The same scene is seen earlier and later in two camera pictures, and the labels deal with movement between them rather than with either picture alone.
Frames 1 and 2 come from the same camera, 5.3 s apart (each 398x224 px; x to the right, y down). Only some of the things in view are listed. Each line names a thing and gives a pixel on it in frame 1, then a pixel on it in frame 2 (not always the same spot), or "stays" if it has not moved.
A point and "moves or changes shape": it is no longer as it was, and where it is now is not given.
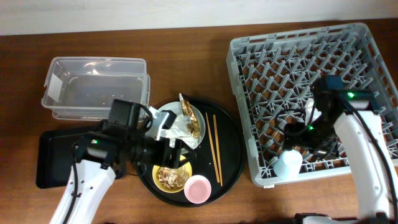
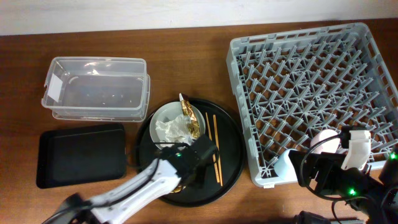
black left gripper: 163,159 → 200,179
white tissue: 181,131 stays
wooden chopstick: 217,150 stays
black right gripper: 293,135 → 330,163
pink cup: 197,189 moves or changes shape
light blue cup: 288,165 stays
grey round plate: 178,108 stays
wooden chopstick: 212,146 stays
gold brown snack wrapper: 193,127 stays
